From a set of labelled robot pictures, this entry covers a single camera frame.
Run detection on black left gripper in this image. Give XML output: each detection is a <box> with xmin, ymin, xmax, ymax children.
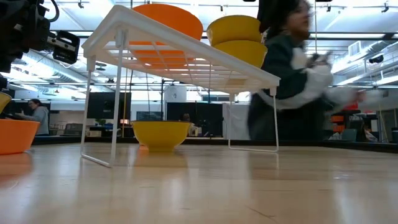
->
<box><xmin>15</xmin><ymin>0</ymin><xmax>80</xmax><ymax>74</ymax></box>

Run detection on yellow bowl with floral inside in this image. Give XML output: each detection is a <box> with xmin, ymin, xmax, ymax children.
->
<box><xmin>0</xmin><ymin>92</ymin><xmax>12</xmax><ymax>115</ymax></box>
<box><xmin>206</xmin><ymin>14</ymin><xmax>262</xmax><ymax>47</ymax></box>
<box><xmin>131</xmin><ymin>120</ymin><xmax>192</xmax><ymax>152</ymax></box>
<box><xmin>213</xmin><ymin>40</ymin><xmax>268</xmax><ymax>88</ymax></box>

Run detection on orange plastic bowl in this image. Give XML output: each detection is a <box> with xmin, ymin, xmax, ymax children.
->
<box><xmin>129</xmin><ymin>3</ymin><xmax>205</xmax><ymax>71</ymax></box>
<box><xmin>0</xmin><ymin>119</ymin><xmax>41</xmax><ymax>156</ymax></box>

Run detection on person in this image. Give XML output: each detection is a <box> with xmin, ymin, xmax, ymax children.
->
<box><xmin>14</xmin><ymin>98</ymin><xmax>50</xmax><ymax>136</ymax></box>
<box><xmin>179</xmin><ymin>112</ymin><xmax>200</xmax><ymax>138</ymax></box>
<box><xmin>247</xmin><ymin>0</ymin><xmax>385</xmax><ymax>141</ymax></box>

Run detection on dark display board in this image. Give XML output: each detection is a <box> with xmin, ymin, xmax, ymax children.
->
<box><xmin>136</xmin><ymin>111</ymin><xmax>164</xmax><ymax>121</ymax></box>

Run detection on white hanging cloth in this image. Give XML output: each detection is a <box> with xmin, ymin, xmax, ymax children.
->
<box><xmin>222</xmin><ymin>103</ymin><xmax>249</xmax><ymax>141</ymax></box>

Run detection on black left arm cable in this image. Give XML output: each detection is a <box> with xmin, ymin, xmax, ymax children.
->
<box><xmin>48</xmin><ymin>0</ymin><xmax>60</xmax><ymax>23</ymax></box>

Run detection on black wall screen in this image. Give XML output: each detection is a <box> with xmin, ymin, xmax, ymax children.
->
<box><xmin>87</xmin><ymin>91</ymin><xmax>132</xmax><ymax>120</ymax></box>

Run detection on white wire shelf rack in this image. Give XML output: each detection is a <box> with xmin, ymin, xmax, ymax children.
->
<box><xmin>80</xmin><ymin>4</ymin><xmax>282</xmax><ymax>169</ymax></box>

